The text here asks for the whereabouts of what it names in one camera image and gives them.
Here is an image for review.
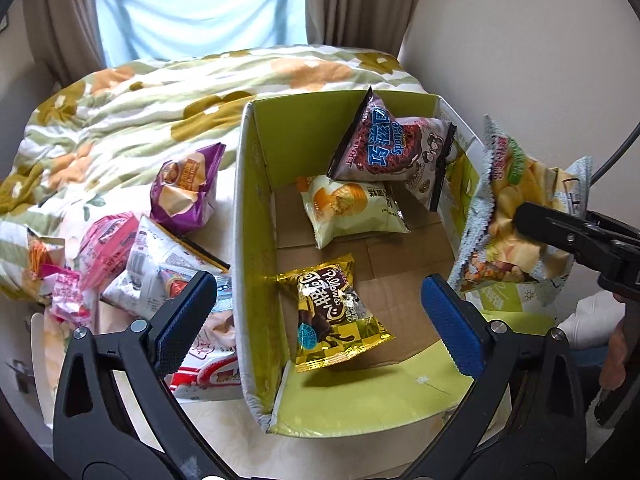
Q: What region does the light green corn chip bag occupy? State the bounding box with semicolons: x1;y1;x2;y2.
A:
449;116;592;292

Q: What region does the pink white snack bag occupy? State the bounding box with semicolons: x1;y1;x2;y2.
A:
39;263;99;328

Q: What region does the gold chocolate snack bag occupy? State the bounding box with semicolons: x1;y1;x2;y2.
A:
276;254;394;373

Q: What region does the right hand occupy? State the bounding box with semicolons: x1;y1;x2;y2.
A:
599;320;627;391

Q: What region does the red blue white snack bag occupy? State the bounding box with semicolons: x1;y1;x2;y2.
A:
169;274;242;402

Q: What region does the newspaper print Tatre bag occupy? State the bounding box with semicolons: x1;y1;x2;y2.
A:
101;216;230;318

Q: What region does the pink flat snack bag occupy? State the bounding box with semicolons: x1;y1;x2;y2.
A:
77;212;139;290

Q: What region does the orange white snack bag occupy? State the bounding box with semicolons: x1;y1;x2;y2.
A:
0;221;65;301

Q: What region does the dark red chocolate snack bag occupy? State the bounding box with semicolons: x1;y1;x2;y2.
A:
326;90;457;212

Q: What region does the purple snack bag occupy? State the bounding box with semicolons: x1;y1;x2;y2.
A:
150;143;226;236

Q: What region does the green cardboard box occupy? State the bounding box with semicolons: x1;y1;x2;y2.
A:
232;88;559;438

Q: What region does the pale yellow orange snack bag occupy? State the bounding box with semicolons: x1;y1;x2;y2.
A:
296;176;409;249

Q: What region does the floral green orange quilt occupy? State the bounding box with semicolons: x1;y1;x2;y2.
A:
1;46;421;260

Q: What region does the beige curtain right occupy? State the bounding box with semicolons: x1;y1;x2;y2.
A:
305;0;419;55

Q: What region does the beige curtain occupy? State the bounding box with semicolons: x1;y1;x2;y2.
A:
23;0;105;86
305;0;419;55

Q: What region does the light blue window cloth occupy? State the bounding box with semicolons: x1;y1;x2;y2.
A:
96;0;307;67

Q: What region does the beige curtain left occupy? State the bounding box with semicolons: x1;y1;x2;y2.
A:
23;0;105;86

